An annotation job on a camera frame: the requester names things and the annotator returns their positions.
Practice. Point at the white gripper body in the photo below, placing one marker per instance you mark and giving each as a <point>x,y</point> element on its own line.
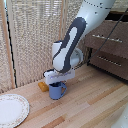
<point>58,77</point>

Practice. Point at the blue mug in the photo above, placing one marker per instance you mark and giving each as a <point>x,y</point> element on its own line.
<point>56,91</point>

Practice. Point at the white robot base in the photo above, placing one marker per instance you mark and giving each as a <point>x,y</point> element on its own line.
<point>121,118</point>

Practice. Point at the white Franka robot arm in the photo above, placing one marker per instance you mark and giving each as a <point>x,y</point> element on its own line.
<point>71,43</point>

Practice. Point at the dark wooden drawer cabinet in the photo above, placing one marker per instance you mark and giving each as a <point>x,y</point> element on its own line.
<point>100,68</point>

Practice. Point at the small orange block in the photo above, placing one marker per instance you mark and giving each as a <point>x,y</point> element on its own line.
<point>42,86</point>

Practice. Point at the wide bamboo screen panel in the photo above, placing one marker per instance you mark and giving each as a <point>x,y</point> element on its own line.
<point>33,43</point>

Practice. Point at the white patterned plate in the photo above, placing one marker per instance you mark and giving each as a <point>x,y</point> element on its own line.
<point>11,110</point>

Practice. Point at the thin wooden screen post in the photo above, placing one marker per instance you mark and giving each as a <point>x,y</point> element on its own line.
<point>61,23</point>

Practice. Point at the thick wooden screen post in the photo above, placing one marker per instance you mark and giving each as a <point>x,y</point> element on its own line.
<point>8,50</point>

